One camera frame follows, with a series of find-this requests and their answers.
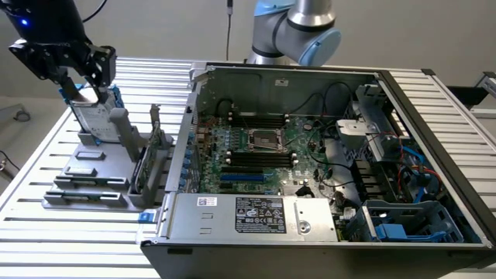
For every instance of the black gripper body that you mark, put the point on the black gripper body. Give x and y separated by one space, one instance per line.
50 26

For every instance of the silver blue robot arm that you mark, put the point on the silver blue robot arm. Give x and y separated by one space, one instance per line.
295 32

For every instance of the small grey CPU chip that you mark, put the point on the small grey CPU chip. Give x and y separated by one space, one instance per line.
91 155
82 171

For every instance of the CPU socket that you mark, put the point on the CPU socket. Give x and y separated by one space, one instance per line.
266 139

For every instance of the hard disk with blue carrier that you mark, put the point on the hard disk with blue carrier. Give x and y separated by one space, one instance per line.
96 119

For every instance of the grey caster wheel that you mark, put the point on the grey caster wheel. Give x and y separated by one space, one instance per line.
22 114

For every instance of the green graphics card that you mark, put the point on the green graphics card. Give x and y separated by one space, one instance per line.
150 151

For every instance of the green RAM stick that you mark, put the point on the green RAM stick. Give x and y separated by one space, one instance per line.
92 181
83 197

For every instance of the black RAM slot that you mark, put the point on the black RAM slot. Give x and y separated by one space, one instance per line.
259 165
259 153
259 121
259 117
259 114
259 157
259 125
259 161

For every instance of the grey parts rack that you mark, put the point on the grey parts rack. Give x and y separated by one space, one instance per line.
143 200

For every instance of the black expansion slot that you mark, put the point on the black expansion slot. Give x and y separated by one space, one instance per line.
240 170

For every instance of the thin metal locking lever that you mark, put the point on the thin metal locking lever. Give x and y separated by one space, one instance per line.
267 147

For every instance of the blue expansion slot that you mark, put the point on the blue expansion slot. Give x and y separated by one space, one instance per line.
240 177

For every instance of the small blue plastic clip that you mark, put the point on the small blue plastic clip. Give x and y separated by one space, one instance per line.
147 217

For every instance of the round coin battery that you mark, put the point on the round coin battery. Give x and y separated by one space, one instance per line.
308 126

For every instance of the silver power supply unit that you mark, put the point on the silver power supply unit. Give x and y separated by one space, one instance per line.
194 215

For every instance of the green motherboard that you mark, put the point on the green motherboard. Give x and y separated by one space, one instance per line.
302 151

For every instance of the silver chipset heat sink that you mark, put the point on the silver chipset heat sink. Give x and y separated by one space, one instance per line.
295 189

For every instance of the grey metal disk bay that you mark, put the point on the grey metal disk bay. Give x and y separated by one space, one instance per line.
374 110

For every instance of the black open PC case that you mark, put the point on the black open PC case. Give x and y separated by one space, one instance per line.
271 261

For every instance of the blue plastic disk bay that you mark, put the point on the blue plastic disk bay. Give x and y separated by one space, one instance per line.
430 215

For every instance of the aluminium frame with black bracket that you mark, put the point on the aluminium frame with black bracket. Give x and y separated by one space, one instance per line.
471 93

